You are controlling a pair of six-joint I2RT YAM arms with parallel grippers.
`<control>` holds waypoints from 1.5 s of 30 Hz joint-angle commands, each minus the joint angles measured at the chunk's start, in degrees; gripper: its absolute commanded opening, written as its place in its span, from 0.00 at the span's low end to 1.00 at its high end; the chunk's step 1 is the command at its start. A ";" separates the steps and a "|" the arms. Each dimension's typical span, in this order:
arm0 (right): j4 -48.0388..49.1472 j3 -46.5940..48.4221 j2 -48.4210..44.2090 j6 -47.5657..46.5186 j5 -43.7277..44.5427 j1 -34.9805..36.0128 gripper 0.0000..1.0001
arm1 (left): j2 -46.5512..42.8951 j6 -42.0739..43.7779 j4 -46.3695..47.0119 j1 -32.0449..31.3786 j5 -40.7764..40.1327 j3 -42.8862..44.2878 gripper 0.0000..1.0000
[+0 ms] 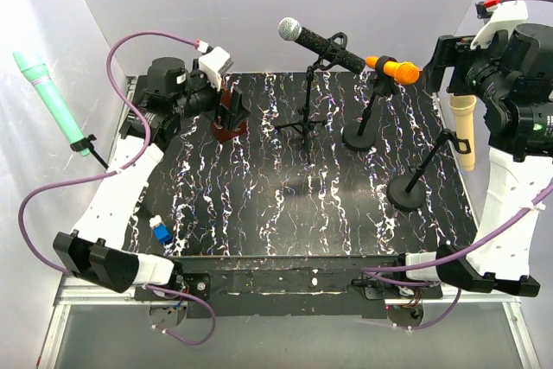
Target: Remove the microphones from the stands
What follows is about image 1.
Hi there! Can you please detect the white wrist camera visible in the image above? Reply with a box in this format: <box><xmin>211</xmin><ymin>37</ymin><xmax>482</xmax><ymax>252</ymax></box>
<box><xmin>199</xmin><ymin>47</ymin><xmax>233</xmax><ymax>91</ymax></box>
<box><xmin>470</xmin><ymin>0</ymin><xmax>528</xmax><ymax>50</ymax></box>

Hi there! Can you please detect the black silver-head microphone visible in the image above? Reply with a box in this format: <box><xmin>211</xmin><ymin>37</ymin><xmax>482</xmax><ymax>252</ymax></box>
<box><xmin>278</xmin><ymin>17</ymin><xmax>365</xmax><ymax>74</ymax></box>

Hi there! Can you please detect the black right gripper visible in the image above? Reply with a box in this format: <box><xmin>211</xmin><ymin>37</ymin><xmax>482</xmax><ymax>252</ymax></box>
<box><xmin>420</xmin><ymin>29</ymin><xmax>512</xmax><ymax>106</ymax></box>

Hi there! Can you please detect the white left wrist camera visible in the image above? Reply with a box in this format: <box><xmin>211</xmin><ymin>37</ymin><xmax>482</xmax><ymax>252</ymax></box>
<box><xmin>199</xmin><ymin>47</ymin><xmax>233</xmax><ymax>91</ymax></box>

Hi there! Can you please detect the mint green microphone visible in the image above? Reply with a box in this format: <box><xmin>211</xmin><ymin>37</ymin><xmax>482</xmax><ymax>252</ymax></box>
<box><xmin>12</xmin><ymin>51</ymin><xmax>90</xmax><ymax>156</ymax></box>

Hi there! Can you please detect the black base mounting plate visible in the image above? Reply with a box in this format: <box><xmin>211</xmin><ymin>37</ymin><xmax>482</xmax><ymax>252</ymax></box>
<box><xmin>134</xmin><ymin>255</ymin><xmax>444</xmax><ymax>321</ymax></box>

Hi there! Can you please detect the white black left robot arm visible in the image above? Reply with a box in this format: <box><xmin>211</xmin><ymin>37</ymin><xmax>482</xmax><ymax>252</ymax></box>
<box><xmin>53</xmin><ymin>48</ymin><xmax>250</xmax><ymax>300</ymax></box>

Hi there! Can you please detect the black round-base stand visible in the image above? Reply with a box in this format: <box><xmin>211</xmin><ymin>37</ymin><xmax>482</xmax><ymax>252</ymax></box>
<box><xmin>386</xmin><ymin>129</ymin><xmax>472</xmax><ymax>212</ymax></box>
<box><xmin>341</xmin><ymin>55</ymin><xmax>399</xmax><ymax>152</ymax></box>

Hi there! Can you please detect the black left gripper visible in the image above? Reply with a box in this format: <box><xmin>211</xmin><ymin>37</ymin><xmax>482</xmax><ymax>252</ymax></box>
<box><xmin>174</xmin><ymin>60</ymin><xmax>251</xmax><ymax>130</ymax></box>

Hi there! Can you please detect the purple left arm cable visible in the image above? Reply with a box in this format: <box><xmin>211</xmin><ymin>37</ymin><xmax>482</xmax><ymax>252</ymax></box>
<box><xmin>17</xmin><ymin>30</ymin><xmax>217</xmax><ymax>347</ymax></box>

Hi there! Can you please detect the black round-base stand front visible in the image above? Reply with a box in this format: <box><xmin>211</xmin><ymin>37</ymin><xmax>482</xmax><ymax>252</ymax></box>
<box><xmin>386</xmin><ymin>129</ymin><xmax>472</xmax><ymax>212</ymax></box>

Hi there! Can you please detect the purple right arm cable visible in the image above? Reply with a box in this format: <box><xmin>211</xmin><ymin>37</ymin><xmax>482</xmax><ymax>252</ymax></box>
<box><xmin>361</xmin><ymin>0</ymin><xmax>553</xmax><ymax>331</ymax></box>

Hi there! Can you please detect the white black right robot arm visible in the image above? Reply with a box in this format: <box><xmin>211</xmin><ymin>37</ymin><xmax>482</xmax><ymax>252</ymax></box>
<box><xmin>391</xmin><ymin>23</ymin><xmax>552</xmax><ymax>298</ymax></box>

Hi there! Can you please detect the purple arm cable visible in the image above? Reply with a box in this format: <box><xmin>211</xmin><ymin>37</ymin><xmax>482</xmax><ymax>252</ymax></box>
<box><xmin>361</xmin><ymin>0</ymin><xmax>553</xmax><ymax>331</ymax></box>
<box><xmin>17</xmin><ymin>30</ymin><xmax>217</xmax><ymax>347</ymax></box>

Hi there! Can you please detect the brown wooden metronome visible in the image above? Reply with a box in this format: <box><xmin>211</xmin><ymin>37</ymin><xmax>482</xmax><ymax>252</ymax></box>
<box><xmin>210</xmin><ymin>88</ymin><xmax>247</xmax><ymax>143</ymax></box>

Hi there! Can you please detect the orange microphone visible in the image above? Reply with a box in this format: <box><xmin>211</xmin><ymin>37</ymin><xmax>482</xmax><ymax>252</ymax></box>
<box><xmin>365</xmin><ymin>56</ymin><xmax>421</xmax><ymax>85</ymax></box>

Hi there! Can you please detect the beige microphone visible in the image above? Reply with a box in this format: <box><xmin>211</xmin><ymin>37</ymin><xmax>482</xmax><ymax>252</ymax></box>
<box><xmin>449</xmin><ymin>95</ymin><xmax>476</xmax><ymax>171</ymax></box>

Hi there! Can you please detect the black marble pattern mat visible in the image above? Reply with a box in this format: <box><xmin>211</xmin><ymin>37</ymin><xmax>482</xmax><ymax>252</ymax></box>
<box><xmin>124</xmin><ymin>73</ymin><xmax>476</xmax><ymax>256</ymax></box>

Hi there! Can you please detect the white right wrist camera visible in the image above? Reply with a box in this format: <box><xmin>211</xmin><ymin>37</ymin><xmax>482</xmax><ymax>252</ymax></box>
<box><xmin>470</xmin><ymin>0</ymin><xmax>528</xmax><ymax>50</ymax></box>

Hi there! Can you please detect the blue white cube toy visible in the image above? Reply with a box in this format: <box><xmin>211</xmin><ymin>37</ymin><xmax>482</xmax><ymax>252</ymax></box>
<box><xmin>149</xmin><ymin>215</ymin><xmax>172</xmax><ymax>245</ymax></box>

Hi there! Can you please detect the black tripod stand at left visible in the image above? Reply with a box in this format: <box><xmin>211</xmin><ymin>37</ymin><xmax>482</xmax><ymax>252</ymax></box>
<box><xmin>70</xmin><ymin>134</ymin><xmax>108</xmax><ymax>169</ymax></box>

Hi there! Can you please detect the black round-base stand rear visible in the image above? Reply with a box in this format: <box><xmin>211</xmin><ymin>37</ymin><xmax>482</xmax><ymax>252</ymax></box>
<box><xmin>341</xmin><ymin>55</ymin><xmax>399</xmax><ymax>152</ymax></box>

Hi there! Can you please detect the black tripod microphone stand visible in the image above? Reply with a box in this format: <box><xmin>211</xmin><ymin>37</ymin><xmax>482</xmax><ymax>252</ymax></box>
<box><xmin>274</xmin><ymin>57</ymin><xmax>334</xmax><ymax>144</ymax></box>

